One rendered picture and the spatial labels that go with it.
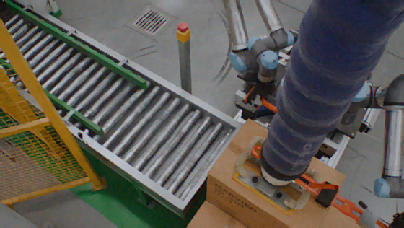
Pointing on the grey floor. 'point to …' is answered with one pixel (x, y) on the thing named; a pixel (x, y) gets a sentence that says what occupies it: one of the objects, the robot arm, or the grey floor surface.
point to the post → (185, 60)
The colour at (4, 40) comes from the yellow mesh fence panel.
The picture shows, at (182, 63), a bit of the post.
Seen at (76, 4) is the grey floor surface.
